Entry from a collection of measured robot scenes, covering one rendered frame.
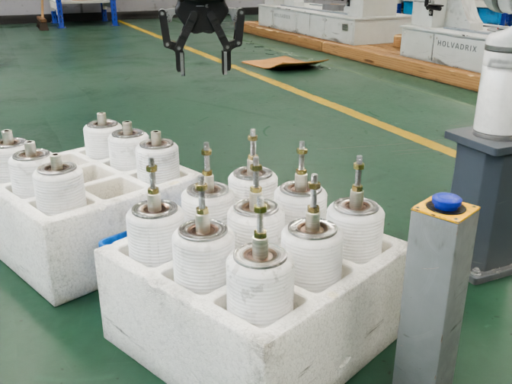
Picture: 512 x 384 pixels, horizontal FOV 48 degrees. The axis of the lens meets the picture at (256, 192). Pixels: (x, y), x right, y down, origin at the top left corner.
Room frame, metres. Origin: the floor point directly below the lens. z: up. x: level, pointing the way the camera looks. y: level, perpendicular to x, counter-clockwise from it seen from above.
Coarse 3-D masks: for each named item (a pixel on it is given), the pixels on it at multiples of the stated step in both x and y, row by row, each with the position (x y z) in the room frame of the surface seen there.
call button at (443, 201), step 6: (444, 192) 0.75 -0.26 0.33; (432, 198) 0.73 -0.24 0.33; (438, 198) 0.73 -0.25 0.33; (444, 198) 0.73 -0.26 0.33; (450, 198) 0.73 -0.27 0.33; (456, 198) 0.73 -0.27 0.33; (438, 204) 0.72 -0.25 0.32; (444, 204) 0.71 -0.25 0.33; (450, 204) 0.71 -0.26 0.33; (456, 204) 0.71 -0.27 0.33; (444, 210) 0.72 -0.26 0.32; (450, 210) 0.72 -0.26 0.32
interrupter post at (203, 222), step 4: (196, 212) 0.79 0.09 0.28; (196, 216) 0.78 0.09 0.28; (200, 216) 0.78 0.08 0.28; (204, 216) 0.78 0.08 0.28; (208, 216) 0.78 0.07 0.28; (196, 220) 0.78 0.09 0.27; (200, 220) 0.78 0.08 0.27; (204, 220) 0.78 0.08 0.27; (208, 220) 0.78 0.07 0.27; (196, 224) 0.78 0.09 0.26; (200, 224) 0.78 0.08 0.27; (204, 224) 0.78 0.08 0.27; (208, 224) 0.78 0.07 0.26; (196, 228) 0.78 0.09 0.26; (200, 228) 0.78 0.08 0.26; (204, 228) 0.78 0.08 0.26; (208, 228) 0.78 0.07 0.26; (200, 232) 0.78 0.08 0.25; (204, 232) 0.78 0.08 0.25; (208, 232) 0.78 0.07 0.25
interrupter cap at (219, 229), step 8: (184, 224) 0.81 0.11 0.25; (192, 224) 0.81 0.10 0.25; (216, 224) 0.81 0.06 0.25; (224, 224) 0.80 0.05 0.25; (184, 232) 0.78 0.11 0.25; (192, 232) 0.78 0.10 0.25; (216, 232) 0.78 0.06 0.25; (224, 232) 0.77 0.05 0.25; (192, 240) 0.75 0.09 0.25; (200, 240) 0.75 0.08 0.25; (208, 240) 0.75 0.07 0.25
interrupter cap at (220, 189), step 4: (192, 184) 0.97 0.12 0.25; (216, 184) 0.98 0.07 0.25; (220, 184) 0.98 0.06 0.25; (224, 184) 0.97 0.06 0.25; (188, 188) 0.96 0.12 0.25; (192, 188) 0.96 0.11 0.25; (216, 188) 0.96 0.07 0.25; (220, 188) 0.96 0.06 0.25; (224, 188) 0.96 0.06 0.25; (228, 188) 0.95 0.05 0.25; (188, 192) 0.94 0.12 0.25; (192, 192) 0.94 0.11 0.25; (196, 192) 0.94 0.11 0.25; (212, 192) 0.95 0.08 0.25; (216, 192) 0.94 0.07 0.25; (220, 192) 0.94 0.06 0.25; (224, 192) 0.94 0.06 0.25; (192, 196) 0.93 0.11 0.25; (196, 196) 0.92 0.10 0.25; (208, 196) 0.92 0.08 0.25; (212, 196) 0.92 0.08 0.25; (216, 196) 0.92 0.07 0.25; (220, 196) 0.93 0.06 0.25
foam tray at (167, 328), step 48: (384, 240) 0.90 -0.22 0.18; (144, 288) 0.77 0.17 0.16; (336, 288) 0.74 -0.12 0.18; (384, 288) 0.81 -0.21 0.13; (144, 336) 0.78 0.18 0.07; (192, 336) 0.69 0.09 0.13; (240, 336) 0.63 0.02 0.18; (288, 336) 0.64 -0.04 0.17; (336, 336) 0.72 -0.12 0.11; (384, 336) 0.83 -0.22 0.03
